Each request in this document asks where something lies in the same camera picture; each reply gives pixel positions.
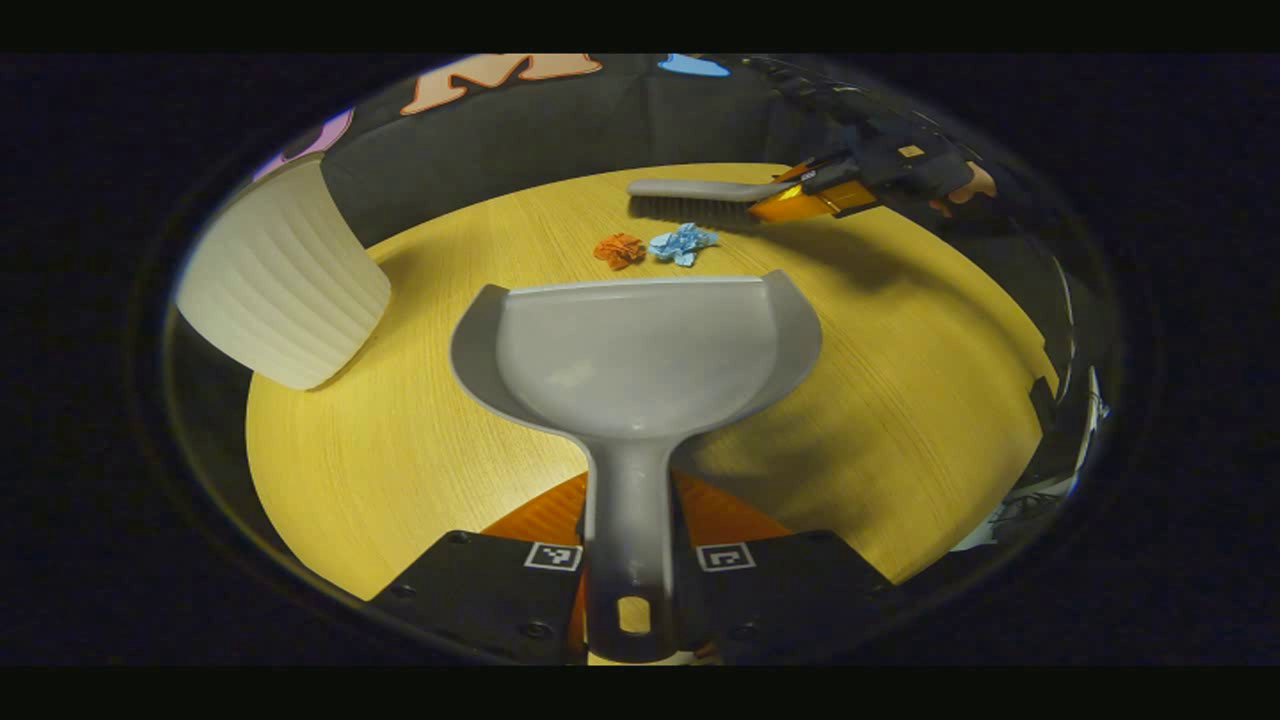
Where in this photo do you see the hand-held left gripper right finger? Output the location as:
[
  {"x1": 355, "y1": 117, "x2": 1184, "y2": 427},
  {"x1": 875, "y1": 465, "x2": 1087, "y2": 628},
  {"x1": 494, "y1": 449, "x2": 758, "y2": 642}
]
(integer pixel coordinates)
[{"x1": 672, "y1": 470, "x2": 896, "y2": 665}]

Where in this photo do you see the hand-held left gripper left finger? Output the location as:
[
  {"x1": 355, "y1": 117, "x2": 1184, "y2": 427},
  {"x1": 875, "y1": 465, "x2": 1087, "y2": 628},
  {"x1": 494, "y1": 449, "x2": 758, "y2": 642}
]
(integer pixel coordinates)
[{"x1": 365, "y1": 470, "x2": 591, "y2": 665}]

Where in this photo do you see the small grey broom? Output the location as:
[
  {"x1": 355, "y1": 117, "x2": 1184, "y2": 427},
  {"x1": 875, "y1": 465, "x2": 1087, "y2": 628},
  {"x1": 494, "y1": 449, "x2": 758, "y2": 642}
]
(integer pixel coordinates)
[{"x1": 626, "y1": 178, "x2": 801, "y2": 229}]

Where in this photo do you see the blue paper trash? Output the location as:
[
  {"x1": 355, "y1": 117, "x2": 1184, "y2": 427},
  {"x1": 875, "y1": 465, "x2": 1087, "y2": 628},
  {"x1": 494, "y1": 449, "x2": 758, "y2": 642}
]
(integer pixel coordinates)
[{"x1": 648, "y1": 222, "x2": 719, "y2": 268}]

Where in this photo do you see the orange paper trash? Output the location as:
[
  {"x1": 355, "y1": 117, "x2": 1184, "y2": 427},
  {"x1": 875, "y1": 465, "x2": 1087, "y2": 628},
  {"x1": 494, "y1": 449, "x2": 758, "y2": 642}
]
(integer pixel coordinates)
[{"x1": 593, "y1": 232, "x2": 647, "y2": 271}]

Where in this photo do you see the grey plastic dustpan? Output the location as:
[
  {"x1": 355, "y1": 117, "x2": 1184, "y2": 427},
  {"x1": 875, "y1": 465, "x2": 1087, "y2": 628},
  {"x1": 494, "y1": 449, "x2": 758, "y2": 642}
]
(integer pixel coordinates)
[{"x1": 449, "y1": 268, "x2": 824, "y2": 664}]

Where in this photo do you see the white ribbed garbage bin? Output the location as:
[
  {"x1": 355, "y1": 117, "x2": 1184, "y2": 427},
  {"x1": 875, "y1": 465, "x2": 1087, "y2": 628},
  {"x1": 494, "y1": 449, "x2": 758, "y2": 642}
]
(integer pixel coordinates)
[{"x1": 175, "y1": 152, "x2": 393, "y2": 392}]

